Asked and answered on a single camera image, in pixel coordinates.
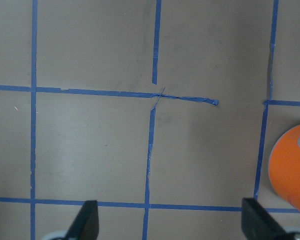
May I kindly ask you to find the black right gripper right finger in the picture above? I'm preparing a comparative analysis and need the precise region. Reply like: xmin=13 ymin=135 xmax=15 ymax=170
xmin=241 ymin=198 xmax=300 ymax=240

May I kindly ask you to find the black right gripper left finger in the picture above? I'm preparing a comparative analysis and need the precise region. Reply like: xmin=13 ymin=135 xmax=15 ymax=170
xmin=63 ymin=200 xmax=99 ymax=240

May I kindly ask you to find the orange cylindrical can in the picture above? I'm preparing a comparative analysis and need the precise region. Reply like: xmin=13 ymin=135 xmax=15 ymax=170
xmin=268 ymin=124 xmax=300 ymax=211

